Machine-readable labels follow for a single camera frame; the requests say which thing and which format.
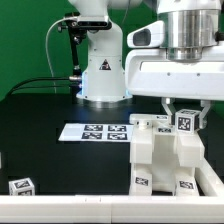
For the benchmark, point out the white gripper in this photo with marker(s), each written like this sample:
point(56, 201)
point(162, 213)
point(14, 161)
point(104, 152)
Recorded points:
point(149, 73)

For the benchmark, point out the white chair seat part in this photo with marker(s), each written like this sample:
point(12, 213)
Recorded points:
point(163, 177)

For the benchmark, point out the white chair backrest part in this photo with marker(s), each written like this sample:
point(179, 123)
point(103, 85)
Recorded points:
point(155, 142)

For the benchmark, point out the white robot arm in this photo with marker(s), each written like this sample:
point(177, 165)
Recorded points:
point(181, 55)

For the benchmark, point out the white base tag plate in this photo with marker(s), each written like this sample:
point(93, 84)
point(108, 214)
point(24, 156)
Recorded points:
point(74, 132)

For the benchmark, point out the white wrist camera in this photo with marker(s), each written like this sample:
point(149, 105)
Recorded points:
point(150, 36)

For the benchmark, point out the white L-shaped border wall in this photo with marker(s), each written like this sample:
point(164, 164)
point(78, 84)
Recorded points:
point(208, 208)

